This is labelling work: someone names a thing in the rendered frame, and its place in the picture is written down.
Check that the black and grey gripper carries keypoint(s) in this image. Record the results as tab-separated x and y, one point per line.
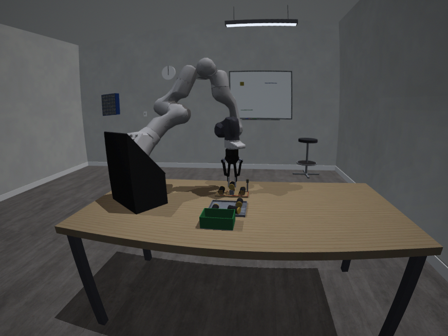
231	158

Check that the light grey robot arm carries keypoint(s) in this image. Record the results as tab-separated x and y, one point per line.
173	113

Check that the green open box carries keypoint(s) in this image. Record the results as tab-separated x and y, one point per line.
225	219

